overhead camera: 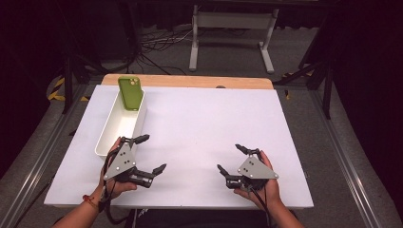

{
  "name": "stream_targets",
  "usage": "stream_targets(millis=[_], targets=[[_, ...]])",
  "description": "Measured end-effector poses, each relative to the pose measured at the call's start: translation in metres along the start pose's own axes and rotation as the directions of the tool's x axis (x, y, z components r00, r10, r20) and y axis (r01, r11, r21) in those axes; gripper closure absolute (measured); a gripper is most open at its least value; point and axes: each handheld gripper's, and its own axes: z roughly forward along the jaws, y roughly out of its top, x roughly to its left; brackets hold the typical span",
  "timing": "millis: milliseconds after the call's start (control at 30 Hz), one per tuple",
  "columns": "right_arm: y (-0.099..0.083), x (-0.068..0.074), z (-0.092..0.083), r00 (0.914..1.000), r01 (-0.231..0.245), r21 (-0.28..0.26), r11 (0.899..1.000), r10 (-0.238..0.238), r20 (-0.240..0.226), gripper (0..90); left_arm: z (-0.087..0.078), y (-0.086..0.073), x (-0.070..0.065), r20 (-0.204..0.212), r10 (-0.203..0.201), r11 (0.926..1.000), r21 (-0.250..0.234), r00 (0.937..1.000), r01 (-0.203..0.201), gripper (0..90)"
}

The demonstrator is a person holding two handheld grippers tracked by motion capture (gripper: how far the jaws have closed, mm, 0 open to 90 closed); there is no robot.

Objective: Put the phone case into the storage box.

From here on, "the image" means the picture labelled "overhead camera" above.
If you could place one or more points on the yellow black floor tape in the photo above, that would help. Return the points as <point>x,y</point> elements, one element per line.
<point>287,94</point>
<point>57,91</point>

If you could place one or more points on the white board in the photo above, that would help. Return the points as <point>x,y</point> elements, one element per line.
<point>196,133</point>

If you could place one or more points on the person's right hand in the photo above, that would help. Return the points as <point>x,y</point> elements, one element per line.
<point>269,191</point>

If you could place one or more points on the aluminium floor rail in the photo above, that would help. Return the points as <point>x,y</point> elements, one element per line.
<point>38,158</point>
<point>351,164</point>

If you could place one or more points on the white plastic storage bin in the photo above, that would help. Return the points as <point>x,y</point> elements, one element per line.
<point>118,126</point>

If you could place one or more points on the green phone case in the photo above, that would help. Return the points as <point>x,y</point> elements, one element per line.
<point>130,93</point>

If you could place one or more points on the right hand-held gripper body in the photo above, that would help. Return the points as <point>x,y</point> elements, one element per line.
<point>255,169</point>

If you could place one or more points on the wooden table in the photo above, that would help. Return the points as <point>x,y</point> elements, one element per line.
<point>196,81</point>

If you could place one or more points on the white metal stand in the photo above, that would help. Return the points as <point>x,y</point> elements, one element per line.
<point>234,19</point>

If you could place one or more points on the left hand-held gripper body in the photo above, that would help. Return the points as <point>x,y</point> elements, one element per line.
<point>122,161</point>

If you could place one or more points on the person's left hand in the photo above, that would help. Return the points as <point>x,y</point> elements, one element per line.
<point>109,188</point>

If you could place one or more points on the person's dark clothing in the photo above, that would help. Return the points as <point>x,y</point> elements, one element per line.
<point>202,219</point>

